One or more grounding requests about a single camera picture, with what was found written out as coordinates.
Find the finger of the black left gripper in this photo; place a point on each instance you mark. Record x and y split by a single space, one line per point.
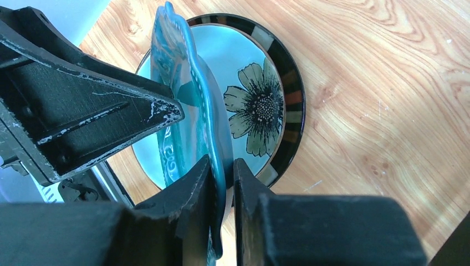
63 111

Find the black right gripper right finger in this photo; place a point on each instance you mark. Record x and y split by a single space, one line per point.
276 229

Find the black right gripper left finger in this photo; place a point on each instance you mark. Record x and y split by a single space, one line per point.
170 228

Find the teal scalloped plate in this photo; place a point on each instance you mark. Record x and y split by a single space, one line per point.
204 130

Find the black bottom plate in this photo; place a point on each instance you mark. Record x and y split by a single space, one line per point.
289 74

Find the light blue flower plate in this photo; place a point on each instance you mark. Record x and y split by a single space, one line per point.
252 92

